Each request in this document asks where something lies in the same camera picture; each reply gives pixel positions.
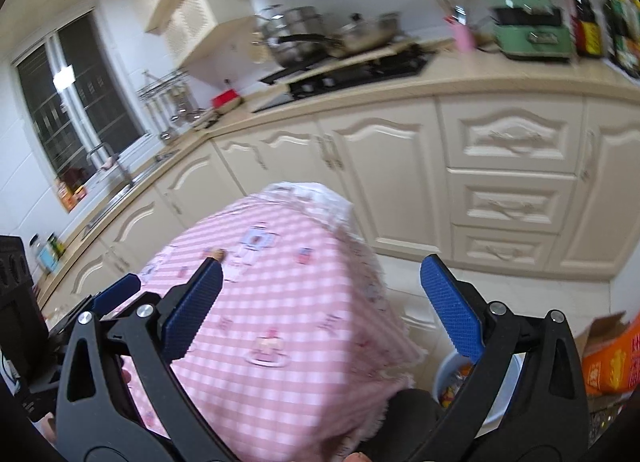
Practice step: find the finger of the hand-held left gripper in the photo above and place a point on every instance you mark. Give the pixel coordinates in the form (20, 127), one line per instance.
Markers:
(117, 288)

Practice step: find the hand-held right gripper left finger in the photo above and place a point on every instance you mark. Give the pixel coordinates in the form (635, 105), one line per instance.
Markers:
(192, 312)

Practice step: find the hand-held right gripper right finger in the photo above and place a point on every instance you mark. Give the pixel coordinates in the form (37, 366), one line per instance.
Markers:
(452, 312)

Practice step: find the light blue plastic bin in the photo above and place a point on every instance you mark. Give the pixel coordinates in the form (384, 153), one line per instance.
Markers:
(442, 367)

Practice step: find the small brown scrap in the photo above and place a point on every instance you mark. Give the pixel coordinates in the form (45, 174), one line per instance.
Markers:
(216, 255)

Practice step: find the person's left hand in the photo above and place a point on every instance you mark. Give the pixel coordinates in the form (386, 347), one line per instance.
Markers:
(125, 373)

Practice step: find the clear jar with blue label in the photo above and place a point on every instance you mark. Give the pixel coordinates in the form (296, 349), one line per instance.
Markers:
(47, 257)

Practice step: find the small cream cabinet drawer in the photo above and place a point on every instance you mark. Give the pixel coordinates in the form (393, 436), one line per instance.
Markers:
(502, 249)

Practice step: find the black countertop oven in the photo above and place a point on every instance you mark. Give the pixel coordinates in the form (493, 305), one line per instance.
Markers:
(17, 282)

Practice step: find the orange boxes at window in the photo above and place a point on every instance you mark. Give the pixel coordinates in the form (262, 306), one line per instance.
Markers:
(70, 194)

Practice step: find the pink checked tablecloth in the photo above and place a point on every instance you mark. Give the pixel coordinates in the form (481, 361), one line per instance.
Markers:
(300, 302)

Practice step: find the person's leg in dark trousers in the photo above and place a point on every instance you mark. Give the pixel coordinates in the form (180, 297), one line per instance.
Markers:
(405, 417)

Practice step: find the medium cream cabinet drawer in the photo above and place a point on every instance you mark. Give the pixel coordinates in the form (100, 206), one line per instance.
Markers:
(510, 202)

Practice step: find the steel kitchen faucet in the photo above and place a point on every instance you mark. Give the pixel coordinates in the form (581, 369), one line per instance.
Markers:
(107, 161)

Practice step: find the brown cardboard box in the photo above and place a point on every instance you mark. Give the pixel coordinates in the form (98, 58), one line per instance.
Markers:
(600, 329)

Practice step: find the cream cabinet door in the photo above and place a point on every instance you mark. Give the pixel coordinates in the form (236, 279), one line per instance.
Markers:
(600, 192)
(390, 176)
(270, 161)

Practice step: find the cream kitchen base cabinet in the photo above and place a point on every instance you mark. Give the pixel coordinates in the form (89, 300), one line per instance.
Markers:
(390, 166)

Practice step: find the orange printed bag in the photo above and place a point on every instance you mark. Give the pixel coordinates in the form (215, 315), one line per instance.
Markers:
(615, 362)

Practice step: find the large cream cabinet drawer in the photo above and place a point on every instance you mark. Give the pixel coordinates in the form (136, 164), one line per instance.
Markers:
(510, 134)

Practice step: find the kitchen window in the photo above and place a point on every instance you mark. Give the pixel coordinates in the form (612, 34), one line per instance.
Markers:
(80, 101)

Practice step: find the steel utensil rack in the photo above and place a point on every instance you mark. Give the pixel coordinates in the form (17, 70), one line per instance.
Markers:
(170, 101)

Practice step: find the red box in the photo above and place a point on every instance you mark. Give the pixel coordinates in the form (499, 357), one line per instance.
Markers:
(225, 99)

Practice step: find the black gas stove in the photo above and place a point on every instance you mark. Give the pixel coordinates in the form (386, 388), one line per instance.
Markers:
(360, 71)

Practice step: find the pink utensil holder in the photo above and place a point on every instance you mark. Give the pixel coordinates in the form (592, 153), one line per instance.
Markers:
(462, 34)

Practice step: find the steel pan with lid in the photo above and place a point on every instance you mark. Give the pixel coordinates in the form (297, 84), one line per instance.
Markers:
(370, 34)

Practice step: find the green kitchen appliance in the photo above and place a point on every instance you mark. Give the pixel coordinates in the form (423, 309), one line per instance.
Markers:
(530, 31)

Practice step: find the steel stockpot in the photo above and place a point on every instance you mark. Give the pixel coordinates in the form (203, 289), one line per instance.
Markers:
(295, 26)

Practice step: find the dark sauce bottle red label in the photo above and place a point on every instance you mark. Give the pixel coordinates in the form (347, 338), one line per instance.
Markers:
(585, 26)

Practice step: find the dark green printed packet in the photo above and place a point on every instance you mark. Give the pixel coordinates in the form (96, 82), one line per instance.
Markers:
(622, 31)

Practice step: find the cream wall cabinet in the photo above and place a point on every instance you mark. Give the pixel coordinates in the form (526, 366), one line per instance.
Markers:
(180, 1)

